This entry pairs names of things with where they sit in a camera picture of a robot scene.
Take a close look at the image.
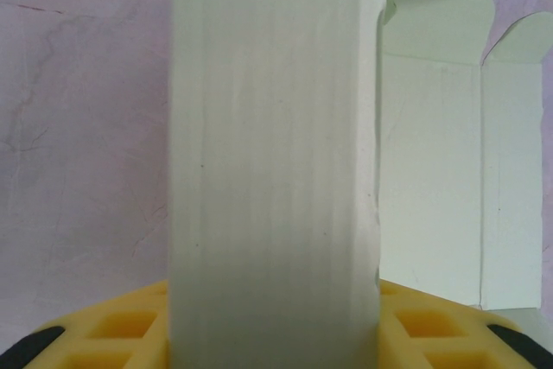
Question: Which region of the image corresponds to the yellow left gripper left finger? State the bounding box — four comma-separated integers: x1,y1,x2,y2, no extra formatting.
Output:
6,280,172,369

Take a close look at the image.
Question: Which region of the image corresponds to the light green paper box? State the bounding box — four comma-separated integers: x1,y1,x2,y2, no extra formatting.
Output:
168,0,544,369

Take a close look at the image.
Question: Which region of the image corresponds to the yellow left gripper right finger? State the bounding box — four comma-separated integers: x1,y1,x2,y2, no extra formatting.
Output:
378,280,553,369

